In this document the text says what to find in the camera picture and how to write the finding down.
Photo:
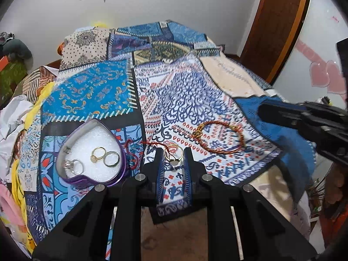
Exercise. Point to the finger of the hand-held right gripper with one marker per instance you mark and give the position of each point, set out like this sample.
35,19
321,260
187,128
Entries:
343,55
280,114

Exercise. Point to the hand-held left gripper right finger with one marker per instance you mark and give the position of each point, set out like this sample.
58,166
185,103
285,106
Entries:
187,171

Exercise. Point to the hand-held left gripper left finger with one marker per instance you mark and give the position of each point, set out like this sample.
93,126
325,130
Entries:
161,174

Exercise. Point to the purple heart-shaped tin box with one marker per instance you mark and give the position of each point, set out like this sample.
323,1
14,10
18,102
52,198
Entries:
92,171

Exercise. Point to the person's right hand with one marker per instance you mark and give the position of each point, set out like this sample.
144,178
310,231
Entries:
338,186

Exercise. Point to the white wardrobe sliding door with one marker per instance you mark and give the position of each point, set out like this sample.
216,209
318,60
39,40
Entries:
323,32

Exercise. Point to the brown wooden door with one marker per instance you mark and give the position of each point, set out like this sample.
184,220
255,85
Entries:
274,27

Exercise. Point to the patchwork patterned blanket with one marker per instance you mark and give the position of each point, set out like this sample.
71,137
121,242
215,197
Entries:
176,92

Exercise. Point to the red cloth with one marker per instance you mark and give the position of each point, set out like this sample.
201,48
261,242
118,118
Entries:
335,228

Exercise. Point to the yellow cloth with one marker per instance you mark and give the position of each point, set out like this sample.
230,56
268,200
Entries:
40,100

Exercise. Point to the orange striped fabric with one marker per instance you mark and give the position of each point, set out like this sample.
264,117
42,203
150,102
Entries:
40,81

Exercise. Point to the pink cloth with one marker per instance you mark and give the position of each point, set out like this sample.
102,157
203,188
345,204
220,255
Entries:
11,212

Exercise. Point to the white cloth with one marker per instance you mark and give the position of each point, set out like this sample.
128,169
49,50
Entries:
11,125

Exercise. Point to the yellow rounded object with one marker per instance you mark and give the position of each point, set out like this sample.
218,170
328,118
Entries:
99,24

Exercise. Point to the green patterned cloth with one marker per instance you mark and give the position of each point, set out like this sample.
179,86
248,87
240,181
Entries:
11,78

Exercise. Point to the pile of clothes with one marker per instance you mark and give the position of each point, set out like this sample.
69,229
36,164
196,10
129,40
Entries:
16,49

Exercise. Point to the orange box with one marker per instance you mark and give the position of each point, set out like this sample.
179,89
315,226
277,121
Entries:
3,63

